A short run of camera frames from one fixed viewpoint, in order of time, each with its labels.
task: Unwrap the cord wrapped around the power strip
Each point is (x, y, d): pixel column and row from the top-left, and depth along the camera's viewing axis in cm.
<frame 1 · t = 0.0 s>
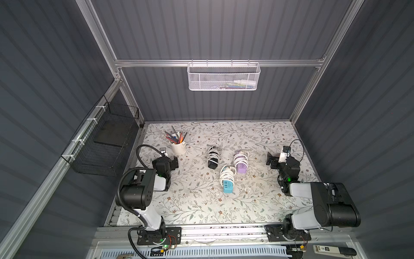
left hand: (167, 157, 96), fingers open
right hand: (280, 153, 90), fingers open
white pencil cup: (178, 148, 101), point 6 cm above the table

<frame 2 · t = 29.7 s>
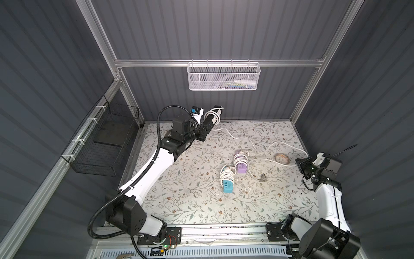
left hand: (210, 126, 75), fingers open
right hand: (300, 159, 81), fingers closed
floral tape roll: (282, 158, 103), on the table
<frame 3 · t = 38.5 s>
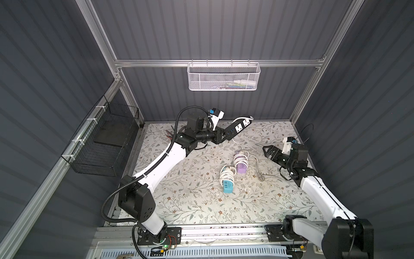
left hand: (233, 135, 71), fingers open
right hand: (272, 150, 84), fingers open
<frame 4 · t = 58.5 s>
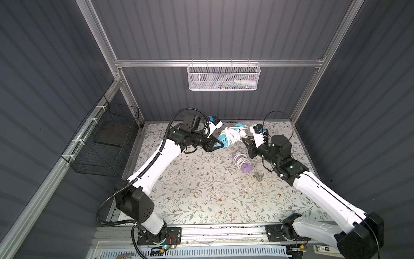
left hand: (222, 145, 72), fingers open
right hand: (248, 137, 73), fingers closed
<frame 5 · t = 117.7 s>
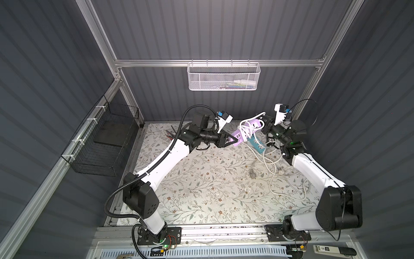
left hand: (237, 141, 69), fingers open
right hand: (262, 115, 75), fingers closed
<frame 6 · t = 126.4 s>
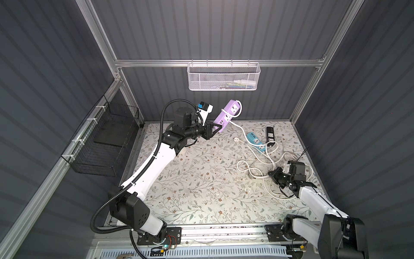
left hand: (221, 126, 70), fingers open
right hand: (271, 172, 88), fingers closed
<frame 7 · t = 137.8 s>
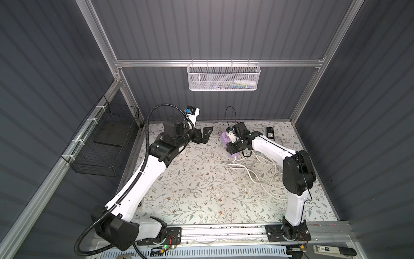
left hand: (206, 126, 69), fingers open
right hand: (233, 147, 95), fingers open
